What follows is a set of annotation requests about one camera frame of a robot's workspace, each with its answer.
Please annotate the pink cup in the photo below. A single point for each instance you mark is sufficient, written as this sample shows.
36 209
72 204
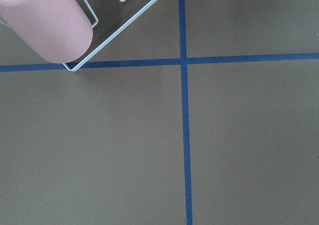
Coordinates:
57 30

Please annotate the white wire rack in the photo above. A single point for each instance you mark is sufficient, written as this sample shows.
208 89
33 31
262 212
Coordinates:
108 19

